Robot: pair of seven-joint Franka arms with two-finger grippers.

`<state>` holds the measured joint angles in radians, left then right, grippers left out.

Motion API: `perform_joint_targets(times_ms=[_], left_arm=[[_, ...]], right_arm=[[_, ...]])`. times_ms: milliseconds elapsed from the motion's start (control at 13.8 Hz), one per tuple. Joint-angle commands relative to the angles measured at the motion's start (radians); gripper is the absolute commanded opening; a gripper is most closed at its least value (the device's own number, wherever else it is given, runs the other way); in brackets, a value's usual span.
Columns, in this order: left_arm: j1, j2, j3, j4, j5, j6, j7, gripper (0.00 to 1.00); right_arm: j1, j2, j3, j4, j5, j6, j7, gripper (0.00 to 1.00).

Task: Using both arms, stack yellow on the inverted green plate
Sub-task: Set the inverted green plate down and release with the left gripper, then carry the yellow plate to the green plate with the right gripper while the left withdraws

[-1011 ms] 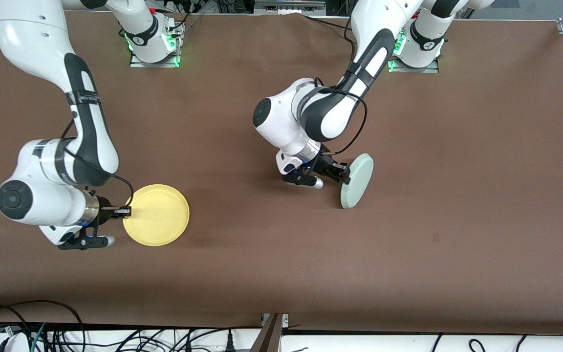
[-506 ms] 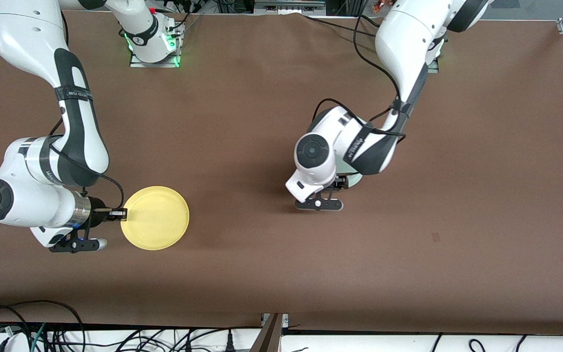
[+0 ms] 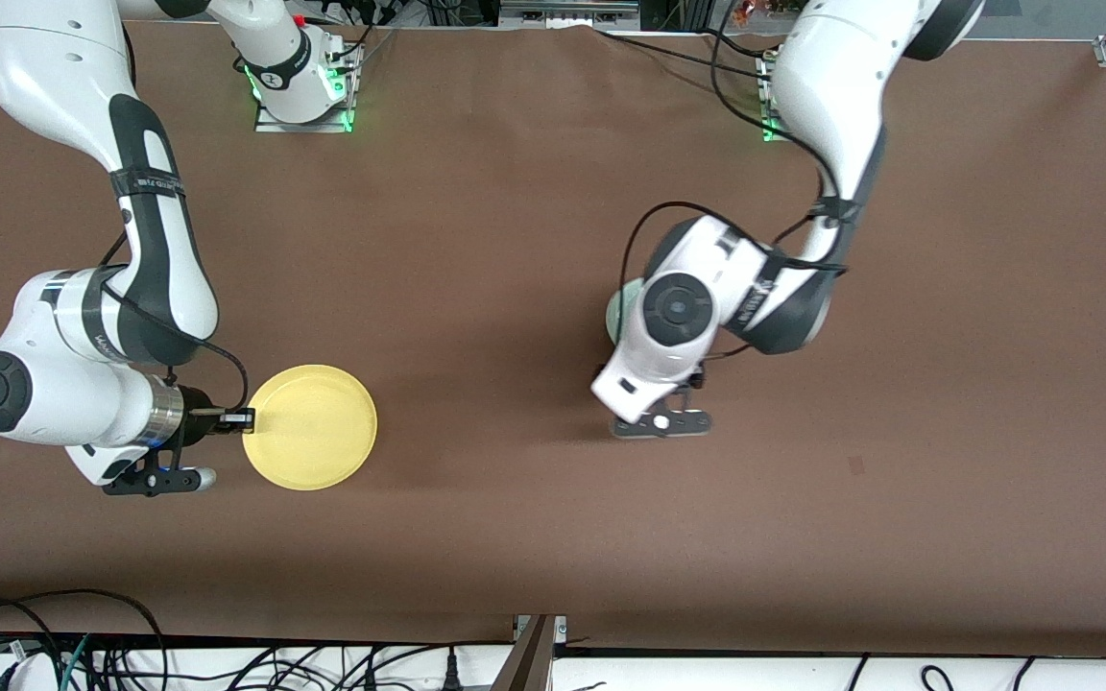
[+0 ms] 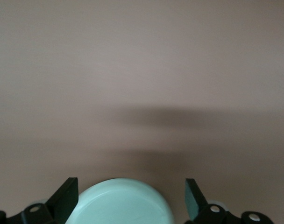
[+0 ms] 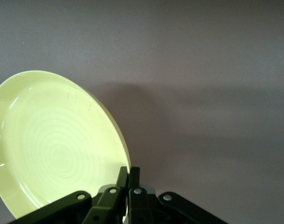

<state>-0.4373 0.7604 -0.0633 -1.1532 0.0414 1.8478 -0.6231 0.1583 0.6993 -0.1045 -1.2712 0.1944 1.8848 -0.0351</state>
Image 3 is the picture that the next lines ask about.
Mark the aluminium profile post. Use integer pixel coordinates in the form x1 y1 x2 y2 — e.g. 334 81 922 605
491 614 568 691

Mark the silver power strip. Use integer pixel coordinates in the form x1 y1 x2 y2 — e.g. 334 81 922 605
500 0 640 30

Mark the black looping floor cable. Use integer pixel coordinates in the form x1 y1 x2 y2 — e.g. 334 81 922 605
0 588 168 691

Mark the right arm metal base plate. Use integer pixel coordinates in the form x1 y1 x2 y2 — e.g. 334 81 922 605
255 43 355 133

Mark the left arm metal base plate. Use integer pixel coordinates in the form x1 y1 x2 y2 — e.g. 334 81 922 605
759 53 786 143

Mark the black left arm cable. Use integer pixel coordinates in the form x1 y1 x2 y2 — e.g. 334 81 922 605
622 0 852 361

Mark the pale green plate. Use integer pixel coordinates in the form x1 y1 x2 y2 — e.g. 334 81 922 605
606 285 650 346

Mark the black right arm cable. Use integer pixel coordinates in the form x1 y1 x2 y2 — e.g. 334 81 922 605
97 230 250 416

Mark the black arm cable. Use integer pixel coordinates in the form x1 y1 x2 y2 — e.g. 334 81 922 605
97 230 250 416
622 0 852 361

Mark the long black table cable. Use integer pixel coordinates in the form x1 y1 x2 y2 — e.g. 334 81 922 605
594 27 784 76

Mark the teal cable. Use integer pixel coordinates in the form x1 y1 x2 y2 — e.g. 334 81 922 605
56 633 93 691

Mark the brown table cover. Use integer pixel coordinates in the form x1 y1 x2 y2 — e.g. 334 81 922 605
0 19 1106 658

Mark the yellow plate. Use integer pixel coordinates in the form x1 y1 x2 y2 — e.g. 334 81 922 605
243 364 378 491

